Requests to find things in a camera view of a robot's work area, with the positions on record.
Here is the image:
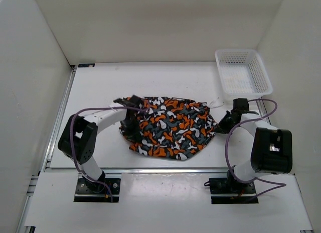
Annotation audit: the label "black label sticker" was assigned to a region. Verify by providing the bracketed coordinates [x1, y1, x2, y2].
[78, 63, 95, 68]

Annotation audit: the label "aluminium rail left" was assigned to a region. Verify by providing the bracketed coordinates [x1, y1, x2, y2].
[16, 65, 78, 232]

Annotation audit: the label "aluminium rail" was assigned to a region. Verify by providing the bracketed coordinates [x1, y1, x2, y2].
[16, 65, 78, 232]
[42, 167, 291, 174]

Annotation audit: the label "aluminium rail front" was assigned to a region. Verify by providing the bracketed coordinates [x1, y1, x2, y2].
[42, 167, 291, 174]

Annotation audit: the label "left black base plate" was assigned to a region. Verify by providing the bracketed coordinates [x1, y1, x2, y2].
[74, 176, 121, 203]

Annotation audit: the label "orange camouflage shorts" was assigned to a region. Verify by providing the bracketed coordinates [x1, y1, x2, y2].
[123, 96, 217, 161]

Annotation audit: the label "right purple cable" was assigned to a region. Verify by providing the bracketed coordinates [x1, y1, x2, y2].
[225, 98, 287, 198]

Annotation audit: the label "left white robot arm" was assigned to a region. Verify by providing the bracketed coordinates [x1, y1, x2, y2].
[58, 95, 145, 195]

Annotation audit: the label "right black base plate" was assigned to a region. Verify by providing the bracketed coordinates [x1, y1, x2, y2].
[204, 177, 258, 204]

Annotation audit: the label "white perforated plastic basket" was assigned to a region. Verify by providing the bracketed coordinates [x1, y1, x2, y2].
[215, 49, 273, 98]

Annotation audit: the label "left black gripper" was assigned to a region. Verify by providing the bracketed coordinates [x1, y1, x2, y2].
[120, 115, 142, 141]

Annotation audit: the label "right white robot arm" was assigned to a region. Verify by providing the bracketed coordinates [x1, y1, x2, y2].
[216, 98, 293, 193]

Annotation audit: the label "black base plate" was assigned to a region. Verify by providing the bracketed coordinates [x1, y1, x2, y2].
[204, 177, 258, 204]
[74, 176, 121, 203]

